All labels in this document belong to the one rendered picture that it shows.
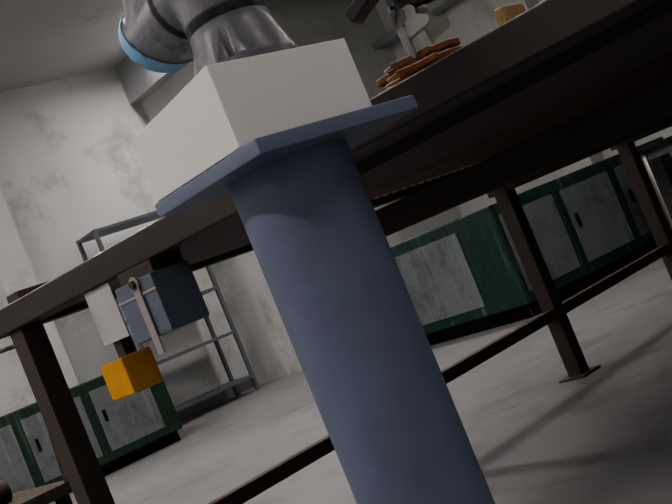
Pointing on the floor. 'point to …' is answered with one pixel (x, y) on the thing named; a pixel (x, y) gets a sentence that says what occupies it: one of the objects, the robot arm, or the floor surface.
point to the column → (347, 308)
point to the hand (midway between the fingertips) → (422, 56)
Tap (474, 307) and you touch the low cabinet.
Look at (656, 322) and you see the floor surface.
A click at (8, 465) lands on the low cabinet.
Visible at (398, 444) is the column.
